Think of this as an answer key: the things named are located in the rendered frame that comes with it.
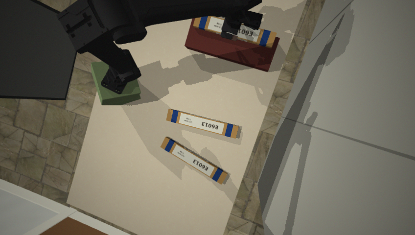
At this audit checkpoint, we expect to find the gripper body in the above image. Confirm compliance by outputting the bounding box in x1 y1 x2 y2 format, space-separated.
221 17 239 40

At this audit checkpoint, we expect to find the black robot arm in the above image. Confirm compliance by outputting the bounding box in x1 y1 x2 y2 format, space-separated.
57 0 263 94

